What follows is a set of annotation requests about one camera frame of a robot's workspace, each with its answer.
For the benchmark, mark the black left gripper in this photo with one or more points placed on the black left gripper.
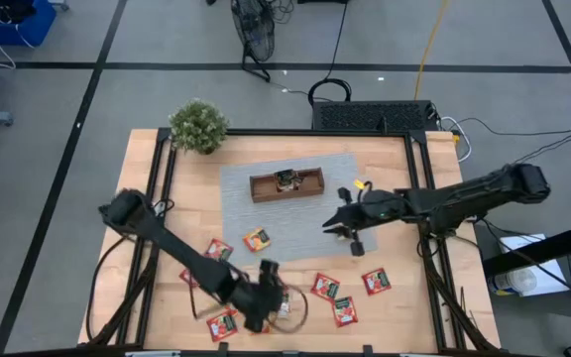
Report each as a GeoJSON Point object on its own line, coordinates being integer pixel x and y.
{"type": "Point", "coordinates": [256, 305]}

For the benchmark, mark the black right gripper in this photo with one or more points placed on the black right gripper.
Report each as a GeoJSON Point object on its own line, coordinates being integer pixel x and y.
{"type": "Point", "coordinates": [379, 210]}

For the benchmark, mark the beige tea bag packet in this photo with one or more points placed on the beige tea bag packet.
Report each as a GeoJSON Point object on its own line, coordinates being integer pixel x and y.
{"type": "Point", "coordinates": [289, 174]}
{"type": "Point", "coordinates": [297, 183]}
{"type": "Point", "coordinates": [284, 308]}
{"type": "Point", "coordinates": [280, 182]}

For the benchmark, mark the wooden three-compartment box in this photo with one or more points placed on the wooden three-compartment box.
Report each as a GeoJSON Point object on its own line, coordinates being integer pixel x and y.
{"type": "Point", "coordinates": [263, 188]}

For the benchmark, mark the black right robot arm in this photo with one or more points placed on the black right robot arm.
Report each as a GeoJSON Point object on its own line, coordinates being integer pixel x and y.
{"type": "Point", "coordinates": [464, 198]}

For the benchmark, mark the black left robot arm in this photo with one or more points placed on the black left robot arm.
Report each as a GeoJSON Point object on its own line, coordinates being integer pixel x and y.
{"type": "Point", "coordinates": [176, 248]}

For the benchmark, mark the red tea bag packet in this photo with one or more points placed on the red tea bag packet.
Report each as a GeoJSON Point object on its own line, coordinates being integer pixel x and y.
{"type": "Point", "coordinates": [344, 311]}
{"type": "Point", "coordinates": [325, 286]}
{"type": "Point", "coordinates": [185, 276]}
{"type": "Point", "coordinates": [221, 249]}
{"type": "Point", "coordinates": [376, 281]}
{"type": "Point", "coordinates": [221, 327]}

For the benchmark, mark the grey woven placemat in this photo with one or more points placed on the grey woven placemat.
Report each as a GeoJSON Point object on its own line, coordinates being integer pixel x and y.
{"type": "Point", "coordinates": [246, 223]}

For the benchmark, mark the black computer case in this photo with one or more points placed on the black computer case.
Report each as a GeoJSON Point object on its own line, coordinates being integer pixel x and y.
{"type": "Point", "coordinates": [365, 116]}

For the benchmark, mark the potted green plant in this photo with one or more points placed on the potted green plant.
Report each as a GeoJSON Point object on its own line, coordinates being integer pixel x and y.
{"type": "Point", "coordinates": [198, 126]}

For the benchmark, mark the white plastic container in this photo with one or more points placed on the white plastic container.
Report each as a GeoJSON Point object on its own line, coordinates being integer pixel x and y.
{"type": "Point", "coordinates": [523, 280]}

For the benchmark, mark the black metal stand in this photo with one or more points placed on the black metal stand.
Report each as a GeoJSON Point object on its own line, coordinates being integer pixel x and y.
{"type": "Point", "coordinates": [538, 250]}

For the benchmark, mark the black floor fan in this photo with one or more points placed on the black floor fan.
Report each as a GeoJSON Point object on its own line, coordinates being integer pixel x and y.
{"type": "Point", "coordinates": [256, 30]}

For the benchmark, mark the large blue bin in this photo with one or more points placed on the large blue bin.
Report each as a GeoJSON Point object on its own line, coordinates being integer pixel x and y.
{"type": "Point", "coordinates": [37, 25]}

